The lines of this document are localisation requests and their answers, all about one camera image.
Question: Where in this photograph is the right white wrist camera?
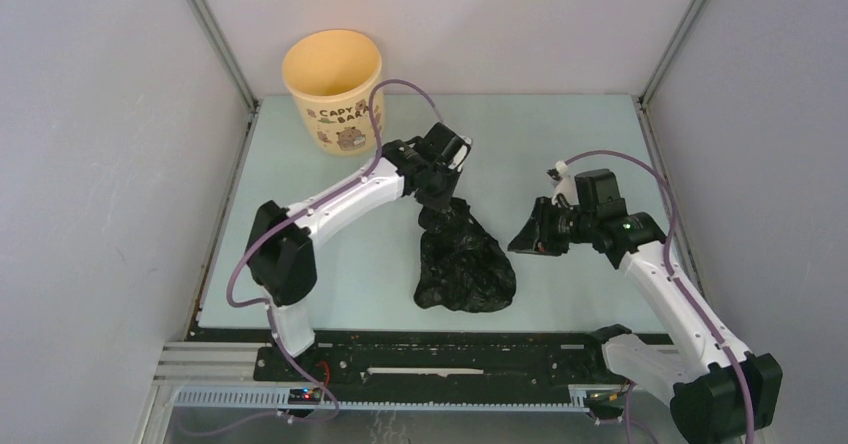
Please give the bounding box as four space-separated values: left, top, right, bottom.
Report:
547 160 579 207

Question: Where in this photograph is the left aluminium frame post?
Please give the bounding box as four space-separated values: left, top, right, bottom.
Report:
186 0 259 113

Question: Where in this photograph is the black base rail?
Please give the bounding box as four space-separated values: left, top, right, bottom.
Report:
251 326 670 406

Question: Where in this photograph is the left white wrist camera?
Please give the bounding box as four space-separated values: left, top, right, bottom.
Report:
445 136 473 172

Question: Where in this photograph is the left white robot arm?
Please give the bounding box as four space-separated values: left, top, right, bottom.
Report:
245 123 473 381

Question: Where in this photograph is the right aluminium frame post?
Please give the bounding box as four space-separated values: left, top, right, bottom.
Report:
639 0 710 109

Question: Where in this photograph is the black trash bag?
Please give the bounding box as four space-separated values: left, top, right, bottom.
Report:
413 197 517 313

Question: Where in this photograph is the yellow capybara trash bin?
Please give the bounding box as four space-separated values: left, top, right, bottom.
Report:
281 29 385 156

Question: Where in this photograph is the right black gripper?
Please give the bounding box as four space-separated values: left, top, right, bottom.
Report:
508 195 597 256

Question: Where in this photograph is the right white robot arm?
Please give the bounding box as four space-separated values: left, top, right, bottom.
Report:
508 163 783 443

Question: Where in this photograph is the small electronics board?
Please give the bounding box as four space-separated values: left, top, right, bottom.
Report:
287 388 323 405

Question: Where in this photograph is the white cable duct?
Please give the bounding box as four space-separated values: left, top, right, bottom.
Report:
171 386 601 413

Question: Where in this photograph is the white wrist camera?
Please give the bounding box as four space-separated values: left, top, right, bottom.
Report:
445 136 473 172
547 160 579 207

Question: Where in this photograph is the aluminium frame post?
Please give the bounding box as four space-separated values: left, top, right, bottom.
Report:
186 0 259 113
639 0 710 109

